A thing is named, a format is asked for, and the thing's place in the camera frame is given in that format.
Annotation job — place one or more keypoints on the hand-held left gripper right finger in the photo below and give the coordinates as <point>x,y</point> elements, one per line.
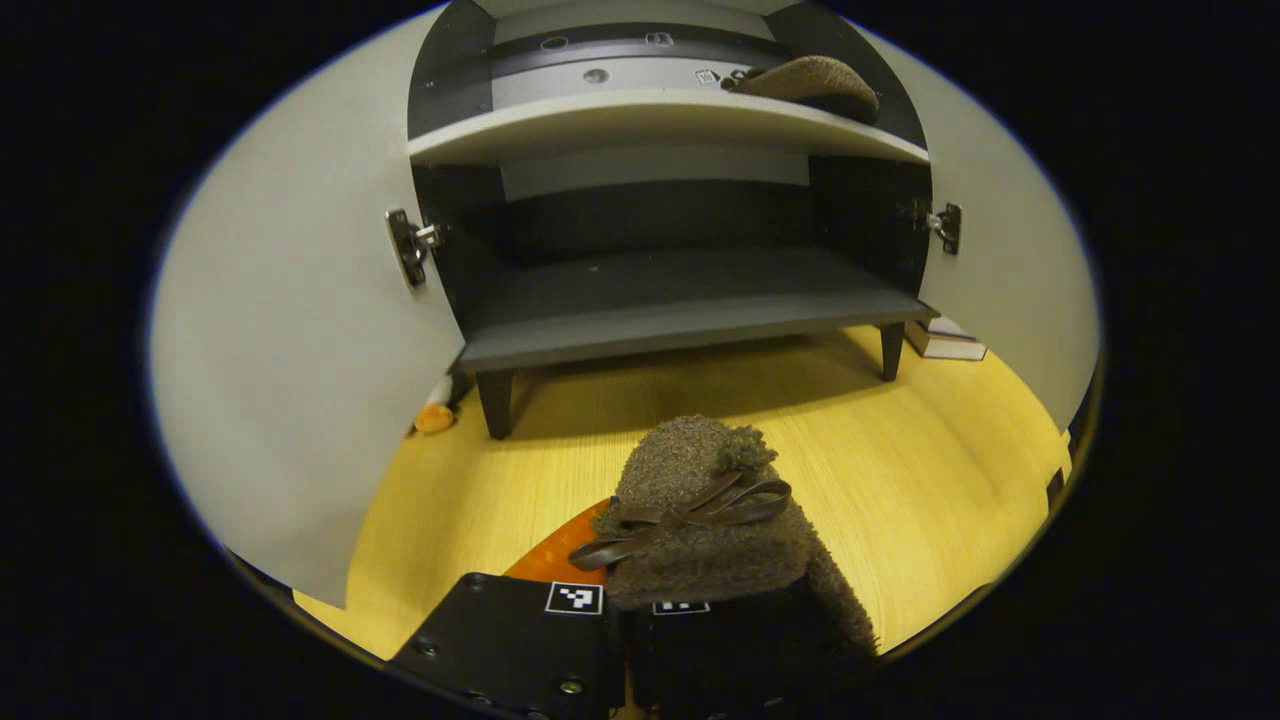
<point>740,650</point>

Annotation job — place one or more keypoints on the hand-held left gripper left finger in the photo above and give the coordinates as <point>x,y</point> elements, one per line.
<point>500,640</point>

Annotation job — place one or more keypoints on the brown fuzzy shoe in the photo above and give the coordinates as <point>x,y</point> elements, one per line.
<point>810,80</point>
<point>690,460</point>

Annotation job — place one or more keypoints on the white shoe cabinet door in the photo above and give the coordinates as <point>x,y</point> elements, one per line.
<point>1010,260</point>
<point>300,350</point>

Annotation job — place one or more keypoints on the white grey shoe cabinet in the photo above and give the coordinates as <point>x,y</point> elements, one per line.
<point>650,300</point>

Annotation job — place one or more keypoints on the small plush toy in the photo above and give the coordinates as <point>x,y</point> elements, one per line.
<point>435,415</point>

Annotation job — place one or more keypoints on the grey book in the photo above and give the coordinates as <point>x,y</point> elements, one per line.
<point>945,348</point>

